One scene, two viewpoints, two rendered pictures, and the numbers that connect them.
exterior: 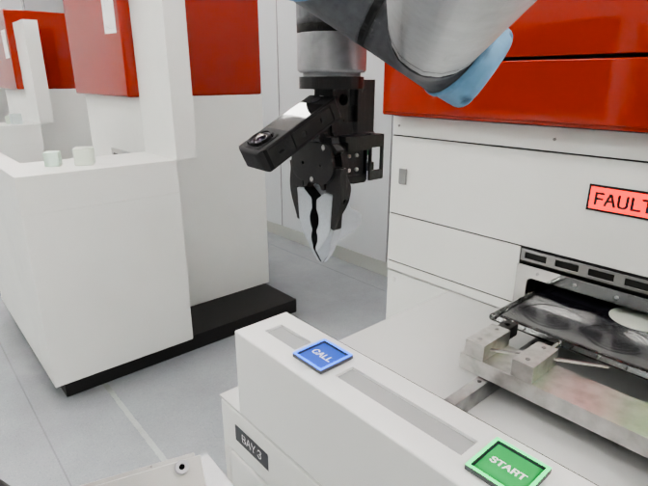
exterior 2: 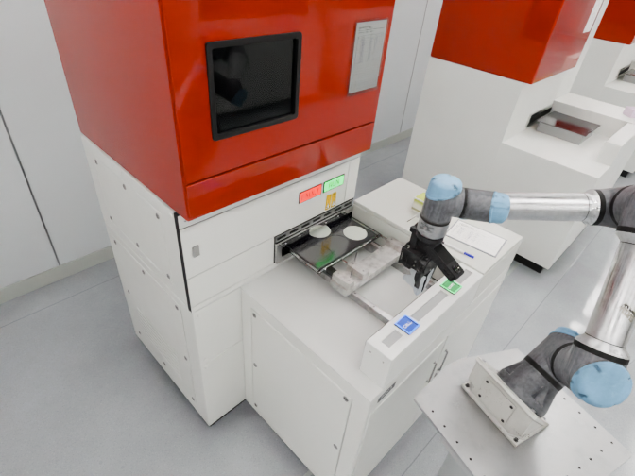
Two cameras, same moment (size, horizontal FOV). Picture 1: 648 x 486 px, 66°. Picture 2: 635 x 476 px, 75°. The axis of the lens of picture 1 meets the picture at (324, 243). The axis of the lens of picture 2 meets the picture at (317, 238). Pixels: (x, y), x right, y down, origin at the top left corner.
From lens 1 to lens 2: 1.41 m
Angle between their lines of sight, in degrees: 85
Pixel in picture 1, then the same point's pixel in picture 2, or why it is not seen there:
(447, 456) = (450, 297)
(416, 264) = (214, 293)
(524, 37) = (282, 143)
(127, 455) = not seen: outside the picture
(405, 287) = (209, 311)
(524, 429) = (371, 290)
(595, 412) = (381, 265)
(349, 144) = not seen: hidden behind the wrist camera
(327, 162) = not seen: hidden behind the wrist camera
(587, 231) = (300, 212)
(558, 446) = (379, 284)
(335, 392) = (429, 321)
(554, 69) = (296, 154)
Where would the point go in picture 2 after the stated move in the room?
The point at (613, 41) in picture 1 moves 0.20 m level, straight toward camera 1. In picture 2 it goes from (317, 135) to (374, 150)
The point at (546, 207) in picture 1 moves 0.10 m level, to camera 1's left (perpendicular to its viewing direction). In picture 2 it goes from (283, 212) to (283, 229)
